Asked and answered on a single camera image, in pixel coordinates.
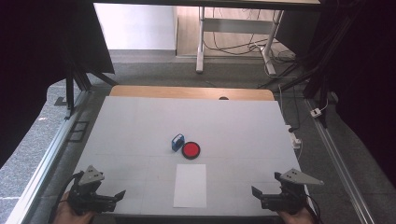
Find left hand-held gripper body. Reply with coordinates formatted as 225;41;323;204
67;164;108;217

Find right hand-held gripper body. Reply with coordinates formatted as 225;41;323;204
274;168;325;216

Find blue stamp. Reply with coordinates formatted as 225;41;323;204
171;133;186;153

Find red ink pad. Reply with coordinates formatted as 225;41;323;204
181;141;202;161

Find person's right hand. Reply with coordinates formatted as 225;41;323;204
276;206;316;224

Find person's left hand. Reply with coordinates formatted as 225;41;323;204
52;190;95;224

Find white power strip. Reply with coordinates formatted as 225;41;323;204
284;124;303;151

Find white paper sheet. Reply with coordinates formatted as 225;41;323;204
173;163;207;209

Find black metal stand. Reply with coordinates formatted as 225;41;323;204
59;46;120;120

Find black curtain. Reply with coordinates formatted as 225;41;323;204
0;0;116;169
275;0;396;188

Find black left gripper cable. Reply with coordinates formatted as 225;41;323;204
49;171;84;224

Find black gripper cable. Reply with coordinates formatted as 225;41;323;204
49;171;84;224
304;193;324;224

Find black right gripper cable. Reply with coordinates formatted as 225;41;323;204
304;193;324;224

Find aluminium rail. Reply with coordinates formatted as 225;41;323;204
4;90;92;224
303;97;376;224

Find black floor cables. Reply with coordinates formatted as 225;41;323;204
204;7;297;63

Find white metal desk frame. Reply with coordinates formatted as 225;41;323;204
195;7;285;76

